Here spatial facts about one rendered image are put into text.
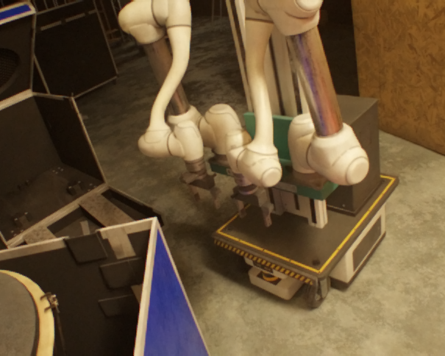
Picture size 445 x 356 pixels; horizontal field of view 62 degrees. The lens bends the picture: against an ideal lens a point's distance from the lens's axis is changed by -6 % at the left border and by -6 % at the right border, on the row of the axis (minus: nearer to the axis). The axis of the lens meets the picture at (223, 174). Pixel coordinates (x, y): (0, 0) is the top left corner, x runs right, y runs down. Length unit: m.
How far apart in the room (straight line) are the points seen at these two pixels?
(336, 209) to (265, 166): 0.96
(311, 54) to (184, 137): 0.62
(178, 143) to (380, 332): 1.26
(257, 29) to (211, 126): 0.66
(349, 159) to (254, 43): 0.50
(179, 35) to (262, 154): 0.63
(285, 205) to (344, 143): 0.88
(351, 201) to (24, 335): 1.58
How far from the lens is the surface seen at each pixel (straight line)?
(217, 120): 1.83
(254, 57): 1.35
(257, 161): 1.26
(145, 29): 1.72
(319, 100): 1.31
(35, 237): 3.21
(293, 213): 2.18
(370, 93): 3.66
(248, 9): 1.36
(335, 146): 1.37
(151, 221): 1.24
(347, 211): 2.11
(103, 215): 3.15
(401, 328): 2.03
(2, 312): 1.14
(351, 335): 1.99
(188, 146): 1.60
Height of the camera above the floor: 1.60
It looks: 28 degrees down
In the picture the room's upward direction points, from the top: 14 degrees counter-clockwise
